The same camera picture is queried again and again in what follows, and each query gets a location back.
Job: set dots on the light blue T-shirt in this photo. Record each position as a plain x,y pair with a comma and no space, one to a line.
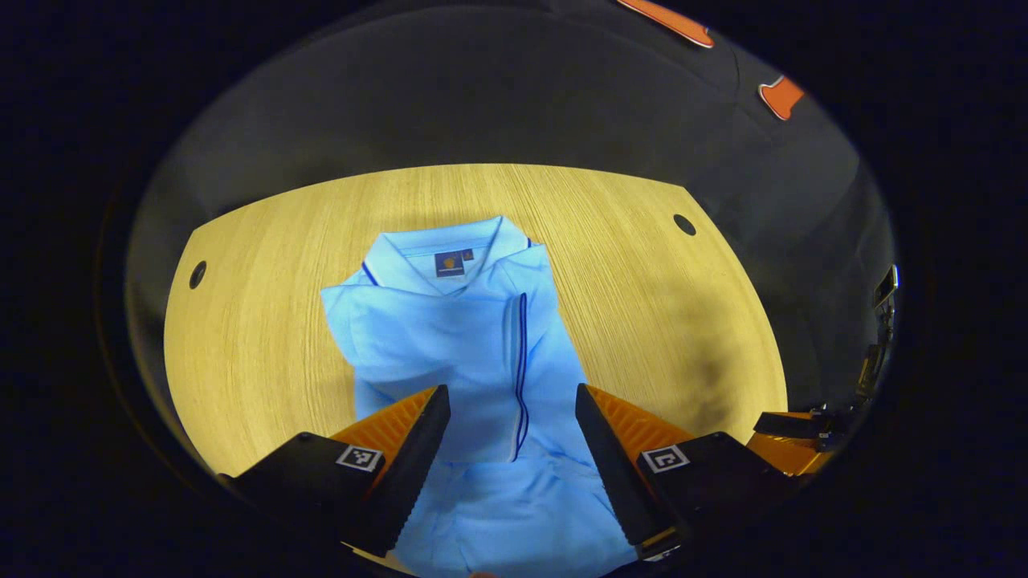
450,337

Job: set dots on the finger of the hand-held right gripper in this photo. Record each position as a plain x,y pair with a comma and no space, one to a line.
791,449

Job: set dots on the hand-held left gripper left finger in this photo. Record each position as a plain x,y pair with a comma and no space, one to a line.
418,461

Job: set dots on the black backdrop cloth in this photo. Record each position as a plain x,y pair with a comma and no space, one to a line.
482,88

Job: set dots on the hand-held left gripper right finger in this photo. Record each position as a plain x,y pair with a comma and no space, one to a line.
610,466

